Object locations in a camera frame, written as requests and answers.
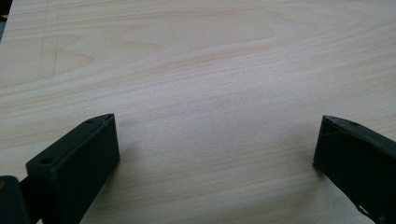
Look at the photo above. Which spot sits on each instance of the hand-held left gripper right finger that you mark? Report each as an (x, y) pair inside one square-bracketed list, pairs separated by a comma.
[(358, 158)]

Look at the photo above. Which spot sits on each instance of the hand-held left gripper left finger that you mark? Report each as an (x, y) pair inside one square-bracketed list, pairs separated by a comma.
[(73, 168)]

